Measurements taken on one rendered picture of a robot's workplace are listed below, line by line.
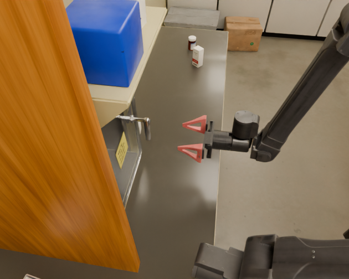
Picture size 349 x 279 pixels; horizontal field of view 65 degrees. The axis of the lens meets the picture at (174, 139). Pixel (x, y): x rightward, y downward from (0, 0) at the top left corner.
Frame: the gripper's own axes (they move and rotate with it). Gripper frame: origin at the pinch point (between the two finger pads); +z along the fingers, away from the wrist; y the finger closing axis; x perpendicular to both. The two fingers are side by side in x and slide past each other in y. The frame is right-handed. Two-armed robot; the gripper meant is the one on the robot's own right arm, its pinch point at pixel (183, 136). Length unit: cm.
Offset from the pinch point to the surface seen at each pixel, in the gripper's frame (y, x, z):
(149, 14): -0.5, -36.7, 6.6
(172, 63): -69, 20, 16
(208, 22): -246, 80, 10
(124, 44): 23.3, -43.2, 3.8
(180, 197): 9.3, 20.7, -0.2
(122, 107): 27.3, -35.4, 4.3
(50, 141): 35, -36, 12
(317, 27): -286, 99, -118
